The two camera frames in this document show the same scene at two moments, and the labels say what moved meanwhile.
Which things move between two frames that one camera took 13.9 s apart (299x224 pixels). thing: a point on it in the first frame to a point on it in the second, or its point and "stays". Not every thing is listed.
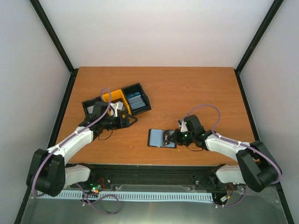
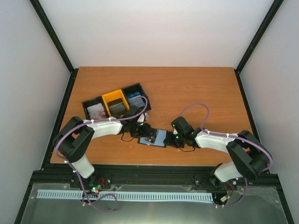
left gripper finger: (131, 120) to (153, 133)
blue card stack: (135, 100) stays
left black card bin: (85, 104) stays
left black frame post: (40, 13) stays
